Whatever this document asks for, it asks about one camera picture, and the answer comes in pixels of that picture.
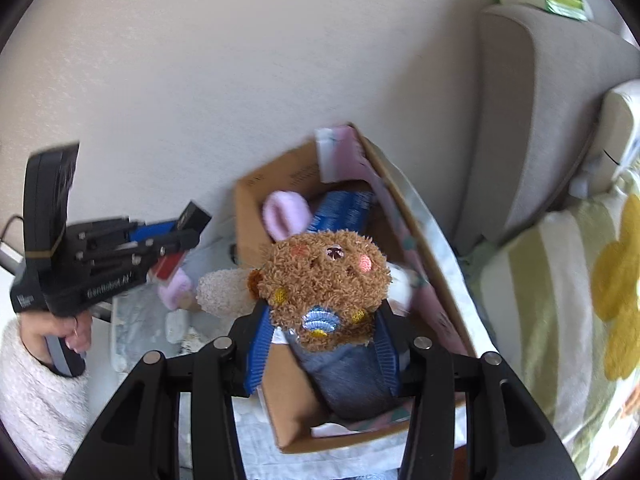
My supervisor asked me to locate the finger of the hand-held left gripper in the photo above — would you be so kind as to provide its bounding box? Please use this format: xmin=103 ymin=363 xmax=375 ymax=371
xmin=75 ymin=229 xmax=201 ymax=273
xmin=65 ymin=217 xmax=178 ymax=246

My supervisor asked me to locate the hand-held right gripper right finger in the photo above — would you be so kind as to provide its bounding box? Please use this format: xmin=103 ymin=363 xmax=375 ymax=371
xmin=375 ymin=305 xmax=583 ymax=480

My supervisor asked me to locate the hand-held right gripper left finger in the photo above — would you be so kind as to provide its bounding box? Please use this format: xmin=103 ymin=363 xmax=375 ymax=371
xmin=62 ymin=300 xmax=273 ymax=480

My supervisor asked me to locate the pink printed cardboard box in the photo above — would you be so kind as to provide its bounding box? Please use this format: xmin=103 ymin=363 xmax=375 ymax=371
xmin=234 ymin=122 xmax=483 ymax=455

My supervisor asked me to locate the white fluffy sock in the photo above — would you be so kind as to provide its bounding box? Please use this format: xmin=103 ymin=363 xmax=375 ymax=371
xmin=195 ymin=267 xmax=258 ymax=318

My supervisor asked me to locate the brown teddy bear plush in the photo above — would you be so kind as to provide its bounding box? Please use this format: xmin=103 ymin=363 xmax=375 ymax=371
xmin=248 ymin=229 xmax=393 ymax=353

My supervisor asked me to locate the person's left forearm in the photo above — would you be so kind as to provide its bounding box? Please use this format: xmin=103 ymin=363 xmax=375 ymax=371
xmin=0 ymin=320 xmax=93 ymax=478

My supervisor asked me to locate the person's left hand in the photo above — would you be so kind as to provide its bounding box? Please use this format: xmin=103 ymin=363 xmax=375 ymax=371
xmin=19 ymin=310 xmax=94 ymax=366

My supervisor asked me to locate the pink fluffy sock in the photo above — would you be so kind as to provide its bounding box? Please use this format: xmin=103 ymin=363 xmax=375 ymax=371
xmin=157 ymin=265 xmax=197 ymax=311

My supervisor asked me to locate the yellow flower bed sheet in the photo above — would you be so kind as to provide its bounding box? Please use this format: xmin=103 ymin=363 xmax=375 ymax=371
xmin=460 ymin=167 xmax=640 ymax=480

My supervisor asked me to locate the grey padded headboard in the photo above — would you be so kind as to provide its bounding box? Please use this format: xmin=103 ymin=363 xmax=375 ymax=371
xmin=452 ymin=4 xmax=626 ymax=248

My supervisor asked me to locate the white cushion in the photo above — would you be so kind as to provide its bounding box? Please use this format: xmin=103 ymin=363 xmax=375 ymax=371
xmin=570 ymin=79 xmax=640 ymax=198

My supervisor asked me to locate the black cable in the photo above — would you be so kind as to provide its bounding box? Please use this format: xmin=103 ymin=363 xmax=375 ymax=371
xmin=0 ymin=215 xmax=26 ymax=261

